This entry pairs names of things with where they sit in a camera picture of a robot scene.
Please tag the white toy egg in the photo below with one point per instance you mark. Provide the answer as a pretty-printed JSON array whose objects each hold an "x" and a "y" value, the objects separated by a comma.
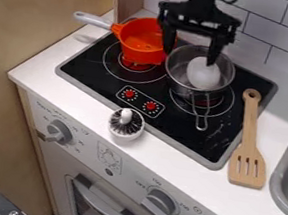
[{"x": 203, "y": 73}]

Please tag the silver pot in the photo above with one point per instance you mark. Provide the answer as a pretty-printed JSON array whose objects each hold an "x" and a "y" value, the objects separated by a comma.
[{"x": 199, "y": 77}]

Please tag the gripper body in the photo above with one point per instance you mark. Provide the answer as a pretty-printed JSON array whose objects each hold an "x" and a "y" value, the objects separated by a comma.
[{"x": 200, "y": 15}]

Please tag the red pot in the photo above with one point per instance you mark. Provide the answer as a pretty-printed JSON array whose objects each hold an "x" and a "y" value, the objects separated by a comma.
[{"x": 137, "y": 43}]

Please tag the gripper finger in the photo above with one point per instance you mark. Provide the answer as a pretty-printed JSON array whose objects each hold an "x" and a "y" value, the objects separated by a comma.
[
  {"x": 215, "y": 50},
  {"x": 168, "y": 39}
]

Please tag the toy stove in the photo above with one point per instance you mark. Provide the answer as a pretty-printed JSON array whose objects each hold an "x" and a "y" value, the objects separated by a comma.
[{"x": 164, "y": 92}]

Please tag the wooden spatula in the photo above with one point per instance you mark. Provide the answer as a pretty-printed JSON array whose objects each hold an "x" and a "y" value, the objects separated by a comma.
[{"x": 248, "y": 147}]

